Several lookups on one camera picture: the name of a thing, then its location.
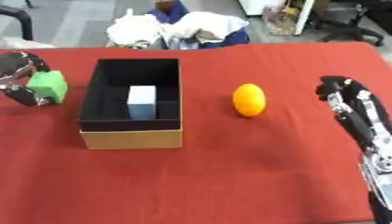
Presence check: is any white cabinet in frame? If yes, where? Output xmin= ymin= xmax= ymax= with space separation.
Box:
xmin=237 ymin=0 xmax=318 ymax=37

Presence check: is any tan bag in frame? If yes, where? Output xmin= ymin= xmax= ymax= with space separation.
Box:
xmin=262 ymin=5 xmax=304 ymax=37

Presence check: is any tan cardboard box black inside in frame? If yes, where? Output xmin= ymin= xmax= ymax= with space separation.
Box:
xmin=76 ymin=58 xmax=184 ymax=151

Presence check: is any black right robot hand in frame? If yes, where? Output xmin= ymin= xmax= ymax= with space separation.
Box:
xmin=313 ymin=75 xmax=392 ymax=155

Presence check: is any person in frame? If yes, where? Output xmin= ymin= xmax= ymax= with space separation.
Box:
xmin=104 ymin=0 xmax=251 ymax=50

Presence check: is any black office chair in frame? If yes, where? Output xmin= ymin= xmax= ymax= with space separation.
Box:
xmin=311 ymin=0 xmax=388 ymax=47

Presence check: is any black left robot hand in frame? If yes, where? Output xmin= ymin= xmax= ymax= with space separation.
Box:
xmin=0 ymin=52 xmax=55 ymax=108

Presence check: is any white and blue block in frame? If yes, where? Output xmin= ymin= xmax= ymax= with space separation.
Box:
xmin=125 ymin=85 xmax=158 ymax=121

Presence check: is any green block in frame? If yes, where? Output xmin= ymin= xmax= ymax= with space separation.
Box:
xmin=25 ymin=70 xmax=69 ymax=104

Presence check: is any orange toy fruit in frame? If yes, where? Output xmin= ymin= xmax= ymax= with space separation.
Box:
xmin=231 ymin=83 xmax=269 ymax=118

